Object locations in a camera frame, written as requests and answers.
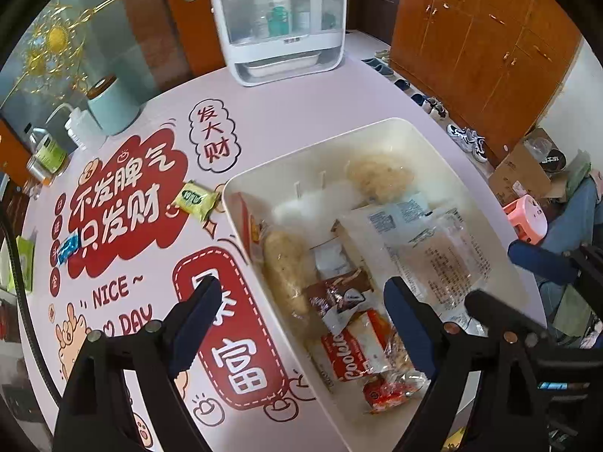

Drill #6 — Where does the small red snack packet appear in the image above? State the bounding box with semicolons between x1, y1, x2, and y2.
362;372;425;415

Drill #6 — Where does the pink plastic stool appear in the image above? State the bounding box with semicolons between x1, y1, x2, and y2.
502;198;549;246

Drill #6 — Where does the person's leg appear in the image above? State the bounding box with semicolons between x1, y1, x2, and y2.
537;179;603;293

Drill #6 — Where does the gold ornament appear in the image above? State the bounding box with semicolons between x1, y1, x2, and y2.
0;0;163;109

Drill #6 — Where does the white desktop organizer cabinet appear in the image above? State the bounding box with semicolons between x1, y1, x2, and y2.
200;0;354;88

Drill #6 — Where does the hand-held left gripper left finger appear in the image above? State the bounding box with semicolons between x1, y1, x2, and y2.
52;275;223;452

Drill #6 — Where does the green tissue box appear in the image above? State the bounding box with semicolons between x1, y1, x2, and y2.
7;235;36;295

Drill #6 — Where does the round pastry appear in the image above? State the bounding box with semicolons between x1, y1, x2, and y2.
346;153;415;203
261;231;321;335

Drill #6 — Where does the small blue packet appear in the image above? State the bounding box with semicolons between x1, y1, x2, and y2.
57;234;81;264

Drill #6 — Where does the red and white cookie packet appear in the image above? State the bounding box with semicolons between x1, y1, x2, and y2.
320;308;401;384

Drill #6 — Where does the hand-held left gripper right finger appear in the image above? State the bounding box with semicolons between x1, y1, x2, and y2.
383;277;552;452

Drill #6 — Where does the clear packet of bars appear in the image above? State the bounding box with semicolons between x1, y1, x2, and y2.
384;219;488;321

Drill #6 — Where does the black bowl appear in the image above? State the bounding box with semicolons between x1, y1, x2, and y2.
537;146;568;173

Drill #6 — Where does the cardboard box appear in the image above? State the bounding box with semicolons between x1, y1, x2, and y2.
487;127;568;208

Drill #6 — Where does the small glass jar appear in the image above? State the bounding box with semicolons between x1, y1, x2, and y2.
26;162;54;186

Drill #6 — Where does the row of shoes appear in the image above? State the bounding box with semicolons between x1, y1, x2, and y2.
362;49;487;165

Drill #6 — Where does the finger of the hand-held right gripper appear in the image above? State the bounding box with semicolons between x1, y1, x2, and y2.
464;289;543;340
508;239;603;284

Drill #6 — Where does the wooden cabinet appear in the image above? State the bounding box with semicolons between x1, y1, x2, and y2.
391;0;585;156

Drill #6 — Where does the white wash bottle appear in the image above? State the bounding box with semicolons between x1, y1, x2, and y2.
44;101;102;154

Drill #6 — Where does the brown chocolate snack packet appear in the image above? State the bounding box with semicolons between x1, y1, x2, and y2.
306;268;375;333

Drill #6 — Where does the nut cluster snack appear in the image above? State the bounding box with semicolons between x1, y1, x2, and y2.
381;325;415;377

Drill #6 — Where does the white plastic bin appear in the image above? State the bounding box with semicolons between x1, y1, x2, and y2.
221;118;549;438

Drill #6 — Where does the small clear bottle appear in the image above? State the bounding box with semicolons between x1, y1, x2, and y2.
252;0;269;41

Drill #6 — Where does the frosted glass sliding door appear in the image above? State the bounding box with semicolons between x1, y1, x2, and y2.
0;0;227;118

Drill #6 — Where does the green snack packet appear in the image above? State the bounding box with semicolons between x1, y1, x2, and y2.
170;181;221;223

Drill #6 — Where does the green cloth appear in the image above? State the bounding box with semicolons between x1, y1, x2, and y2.
565;148;592;199

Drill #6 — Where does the mint canister with wooden lid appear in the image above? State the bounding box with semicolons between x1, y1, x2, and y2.
86;74;142;136

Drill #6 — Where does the large clear packet blue label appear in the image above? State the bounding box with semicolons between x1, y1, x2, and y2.
339;193;432;246

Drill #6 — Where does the glass bottle with green label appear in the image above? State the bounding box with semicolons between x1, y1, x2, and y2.
29;127;69;182

